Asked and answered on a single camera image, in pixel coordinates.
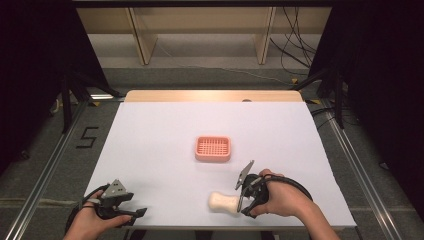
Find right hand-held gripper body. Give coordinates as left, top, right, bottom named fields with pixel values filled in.
left=234, top=159, right=270, bottom=209

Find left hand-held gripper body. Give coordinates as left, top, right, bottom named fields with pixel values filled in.
left=94, top=178, right=135, bottom=221

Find white cylindrical roll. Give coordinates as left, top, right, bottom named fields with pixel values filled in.
left=207, top=190, right=242, bottom=215

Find person's right hand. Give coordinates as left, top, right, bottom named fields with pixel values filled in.
left=249, top=168, right=317, bottom=220

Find person's left hand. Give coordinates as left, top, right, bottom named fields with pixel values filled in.
left=63, top=198, right=133, bottom=240

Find white table mat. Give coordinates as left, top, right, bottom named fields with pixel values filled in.
left=84, top=101, right=358, bottom=232

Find pink soap dish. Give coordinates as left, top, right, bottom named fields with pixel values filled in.
left=194, top=134, right=233, bottom=164

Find black metal stand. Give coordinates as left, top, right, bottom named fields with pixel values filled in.
left=59, top=71, right=125, bottom=135
left=292, top=65, right=346, bottom=130

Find dark curtain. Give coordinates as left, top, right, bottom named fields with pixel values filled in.
left=307, top=0, right=424, bottom=212
left=0, top=0, right=112, bottom=176

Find light wooden shelf unit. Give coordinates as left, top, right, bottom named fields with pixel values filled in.
left=75, top=6, right=334, bottom=67

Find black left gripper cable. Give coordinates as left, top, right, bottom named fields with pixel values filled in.
left=65, top=184, right=112, bottom=232

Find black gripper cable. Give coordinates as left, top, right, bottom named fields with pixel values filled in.
left=258, top=173, right=314, bottom=203
left=65, top=184, right=112, bottom=232

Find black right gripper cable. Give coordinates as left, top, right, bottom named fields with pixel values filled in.
left=258, top=173, right=314, bottom=203

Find metal floor rail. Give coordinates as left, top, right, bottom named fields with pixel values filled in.
left=320, top=99, right=405, bottom=240
left=3, top=99, right=89, bottom=240

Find black floor cable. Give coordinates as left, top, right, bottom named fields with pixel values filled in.
left=309, top=105, right=336, bottom=130

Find black hanging cables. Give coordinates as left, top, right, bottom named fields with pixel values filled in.
left=269, top=6, right=318, bottom=77

